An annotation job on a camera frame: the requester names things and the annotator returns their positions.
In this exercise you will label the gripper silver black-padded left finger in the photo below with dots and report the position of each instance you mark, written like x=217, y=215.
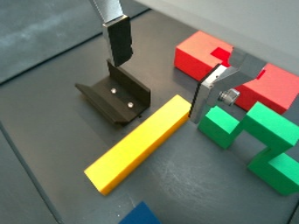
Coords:
x=116, y=30

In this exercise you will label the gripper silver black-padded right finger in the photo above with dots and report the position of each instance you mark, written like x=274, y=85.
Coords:
x=216, y=86

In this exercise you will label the green stepped block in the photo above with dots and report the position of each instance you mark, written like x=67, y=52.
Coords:
x=271, y=129

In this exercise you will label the black metal bracket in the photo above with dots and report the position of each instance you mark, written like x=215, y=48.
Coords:
x=120, y=97

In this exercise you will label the yellow long bar block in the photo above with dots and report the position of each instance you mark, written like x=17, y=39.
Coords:
x=120, y=160

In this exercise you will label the blue U-shaped block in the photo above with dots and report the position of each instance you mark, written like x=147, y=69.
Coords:
x=140, y=215

